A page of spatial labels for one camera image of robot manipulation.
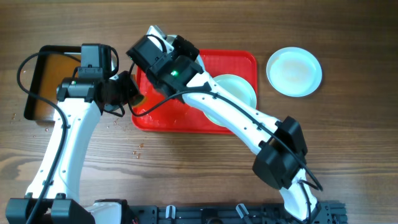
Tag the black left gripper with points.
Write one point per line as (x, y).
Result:
(123, 77)

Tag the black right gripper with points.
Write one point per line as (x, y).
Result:
(185, 46)

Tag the orange green scrub sponge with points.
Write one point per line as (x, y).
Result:
(136, 100)

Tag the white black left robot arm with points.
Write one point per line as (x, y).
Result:
(53, 195)

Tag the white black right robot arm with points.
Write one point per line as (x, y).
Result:
(279, 146)

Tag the red plastic serving tray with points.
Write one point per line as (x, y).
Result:
(175, 116)

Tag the black tray with brown water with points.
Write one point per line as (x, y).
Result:
(49, 72)

